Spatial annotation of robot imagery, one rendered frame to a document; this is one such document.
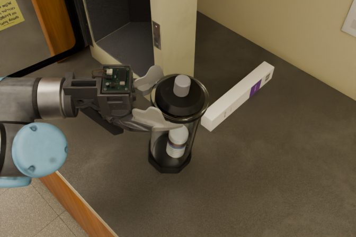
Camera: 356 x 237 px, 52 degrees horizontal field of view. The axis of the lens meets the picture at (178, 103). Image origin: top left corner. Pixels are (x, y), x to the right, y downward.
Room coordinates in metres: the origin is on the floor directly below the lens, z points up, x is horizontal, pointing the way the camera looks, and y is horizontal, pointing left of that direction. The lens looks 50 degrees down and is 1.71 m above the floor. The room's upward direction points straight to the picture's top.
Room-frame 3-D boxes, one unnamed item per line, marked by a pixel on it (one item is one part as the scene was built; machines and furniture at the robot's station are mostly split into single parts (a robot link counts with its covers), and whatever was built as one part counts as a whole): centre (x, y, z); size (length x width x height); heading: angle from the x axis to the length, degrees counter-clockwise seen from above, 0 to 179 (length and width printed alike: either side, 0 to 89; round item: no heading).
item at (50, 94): (0.43, 0.22, 1.21); 0.08 x 0.05 x 0.08; 2
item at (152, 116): (0.39, 0.04, 1.20); 0.09 x 0.03 x 0.06; 68
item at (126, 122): (0.40, 0.08, 1.18); 0.09 x 0.05 x 0.02; 68
